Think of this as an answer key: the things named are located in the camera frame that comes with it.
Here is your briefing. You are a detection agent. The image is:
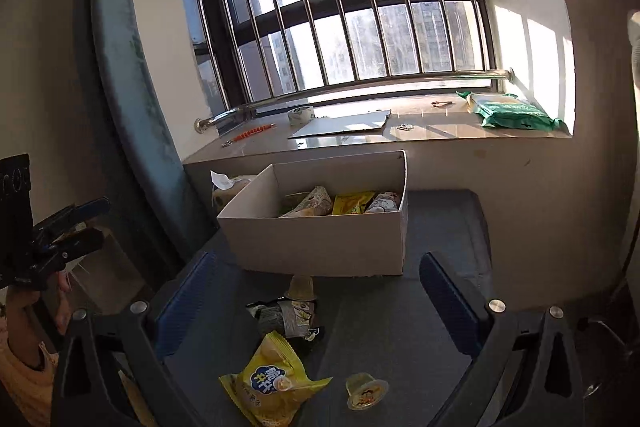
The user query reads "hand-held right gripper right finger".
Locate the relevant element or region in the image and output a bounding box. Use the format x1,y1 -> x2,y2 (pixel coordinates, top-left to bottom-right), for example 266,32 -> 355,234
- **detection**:
419,252 -> 586,427

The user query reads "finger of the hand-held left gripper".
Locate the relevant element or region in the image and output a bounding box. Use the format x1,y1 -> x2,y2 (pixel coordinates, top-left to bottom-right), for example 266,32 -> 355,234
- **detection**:
32,197 -> 111,241
45,227 -> 105,268

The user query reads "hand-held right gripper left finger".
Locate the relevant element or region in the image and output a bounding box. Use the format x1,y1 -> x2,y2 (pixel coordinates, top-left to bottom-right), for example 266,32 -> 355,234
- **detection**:
50,251 -> 217,427

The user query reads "black snack packet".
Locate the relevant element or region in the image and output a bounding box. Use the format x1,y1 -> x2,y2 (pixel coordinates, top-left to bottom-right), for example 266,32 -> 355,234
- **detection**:
245,297 -> 326,344

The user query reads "clear jelly cup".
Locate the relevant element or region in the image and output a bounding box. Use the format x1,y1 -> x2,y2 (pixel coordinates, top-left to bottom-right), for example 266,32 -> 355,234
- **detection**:
286,275 -> 319,301
345,371 -> 390,411

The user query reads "brown white printed snack packet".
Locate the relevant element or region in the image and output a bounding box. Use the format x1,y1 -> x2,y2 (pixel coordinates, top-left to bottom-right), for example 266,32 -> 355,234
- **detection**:
364,191 -> 401,214

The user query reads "yellow chip packet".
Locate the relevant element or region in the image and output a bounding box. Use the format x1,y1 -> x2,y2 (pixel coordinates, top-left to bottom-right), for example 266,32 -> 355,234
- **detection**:
218,331 -> 334,427

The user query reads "small yellow snack packet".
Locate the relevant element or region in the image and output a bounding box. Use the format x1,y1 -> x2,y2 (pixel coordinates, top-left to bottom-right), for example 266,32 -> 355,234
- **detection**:
332,190 -> 377,216

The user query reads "white cardboard box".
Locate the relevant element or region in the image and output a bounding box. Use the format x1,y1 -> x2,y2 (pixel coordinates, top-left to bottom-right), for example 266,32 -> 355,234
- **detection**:
216,150 -> 409,278

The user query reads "clear bag of pale snacks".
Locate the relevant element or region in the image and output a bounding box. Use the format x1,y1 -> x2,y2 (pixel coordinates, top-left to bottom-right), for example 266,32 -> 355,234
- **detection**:
281,186 -> 334,218

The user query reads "person's left hand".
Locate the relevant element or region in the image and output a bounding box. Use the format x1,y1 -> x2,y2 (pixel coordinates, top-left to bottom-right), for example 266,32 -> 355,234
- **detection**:
0,271 -> 72,358

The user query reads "brown cardboard box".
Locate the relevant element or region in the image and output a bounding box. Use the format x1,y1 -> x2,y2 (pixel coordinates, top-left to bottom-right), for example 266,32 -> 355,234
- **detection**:
67,227 -> 151,313

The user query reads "teal curtain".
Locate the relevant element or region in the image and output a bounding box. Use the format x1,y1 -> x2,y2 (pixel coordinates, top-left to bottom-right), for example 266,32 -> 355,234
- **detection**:
89,0 -> 202,269

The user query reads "green plastic bag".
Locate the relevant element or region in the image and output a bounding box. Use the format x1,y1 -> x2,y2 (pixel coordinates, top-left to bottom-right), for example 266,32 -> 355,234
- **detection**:
455,91 -> 569,132

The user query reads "flat cardboard sheet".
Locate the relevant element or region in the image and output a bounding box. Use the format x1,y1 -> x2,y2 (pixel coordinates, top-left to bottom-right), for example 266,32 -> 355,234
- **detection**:
287,109 -> 393,140

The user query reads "clear tape roll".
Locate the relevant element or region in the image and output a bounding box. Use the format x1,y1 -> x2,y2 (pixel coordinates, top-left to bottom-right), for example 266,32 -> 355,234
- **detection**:
287,105 -> 316,126

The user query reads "white chair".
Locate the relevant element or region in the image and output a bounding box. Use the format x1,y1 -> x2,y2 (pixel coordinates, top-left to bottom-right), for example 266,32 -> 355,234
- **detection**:
627,9 -> 640,84

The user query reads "orange handled tool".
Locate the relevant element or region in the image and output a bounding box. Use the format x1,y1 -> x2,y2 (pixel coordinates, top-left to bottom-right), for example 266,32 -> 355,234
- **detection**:
221,123 -> 278,148

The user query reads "steel window guard rail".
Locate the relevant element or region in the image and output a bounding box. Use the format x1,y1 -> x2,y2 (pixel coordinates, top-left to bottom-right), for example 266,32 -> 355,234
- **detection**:
156,0 -> 516,135

